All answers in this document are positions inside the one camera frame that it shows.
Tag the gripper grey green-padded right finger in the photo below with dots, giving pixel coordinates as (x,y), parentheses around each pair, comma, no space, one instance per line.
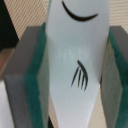
(114,85)

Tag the gripper grey green-padded left finger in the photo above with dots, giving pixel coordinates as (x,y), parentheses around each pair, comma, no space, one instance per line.
(26,77)

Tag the white toy fish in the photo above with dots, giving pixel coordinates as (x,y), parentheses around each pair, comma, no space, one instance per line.
(77,33)

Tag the beige woven placemat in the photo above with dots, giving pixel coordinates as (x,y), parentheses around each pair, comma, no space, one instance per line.
(25,13)

